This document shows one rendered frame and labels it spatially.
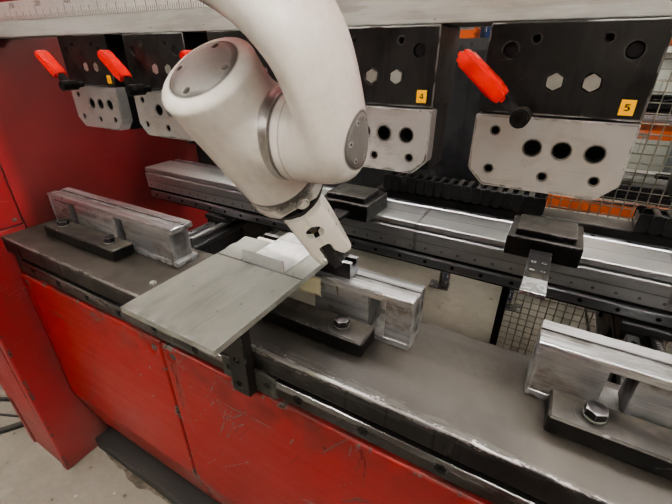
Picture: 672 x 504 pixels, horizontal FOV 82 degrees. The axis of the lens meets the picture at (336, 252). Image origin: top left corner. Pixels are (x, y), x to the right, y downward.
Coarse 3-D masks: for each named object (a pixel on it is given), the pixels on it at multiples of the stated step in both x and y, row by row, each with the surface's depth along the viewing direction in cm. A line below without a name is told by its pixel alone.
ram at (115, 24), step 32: (0, 0) 79; (352, 0) 45; (384, 0) 43; (416, 0) 41; (448, 0) 40; (480, 0) 39; (512, 0) 37; (544, 0) 36; (576, 0) 35; (608, 0) 34; (640, 0) 33; (0, 32) 83; (32, 32) 78; (64, 32) 73; (96, 32) 68; (128, 32) 64
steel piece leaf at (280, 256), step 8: (280, 240) 71; (264, 248) 68; (272, 248) 68; (280, 248) 68; (288, 248) 68; (296, 248) 68; (304, 248) 68; (248, 256) 64; (256, 256) 63; (264, 256) 62; (272, 256) 66; (280, 256) 66; (288, 256) 66; (296, 256) 66; (304, 256) 66; (256, 264) 63; (264, 264) 62; (272, 264) 61; (280, 264) 60; (288, 264) 63; (296, 264) 64; (280, 272) 61
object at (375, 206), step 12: (336, 192) 85; (348, 192) 85; (360, 192) 85; (372, 192) 85; (384, 192) 89; (336, 204) 85; (348, 204) 83; (360, 204) 82; (372, 204) 83; (384, 204) 89; (336, 216) 81; (348, 216) 84; (360, 216) 83; (372, 216) 85
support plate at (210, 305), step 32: (224, 256) 66; (160, 288) 57; (192, 288) 57; (224, 288) 57; (256, 288) 57; (288, 288) 57; (160, 320) 51; (192, 320) 51; (224, 320) 51; (256, 320) 51
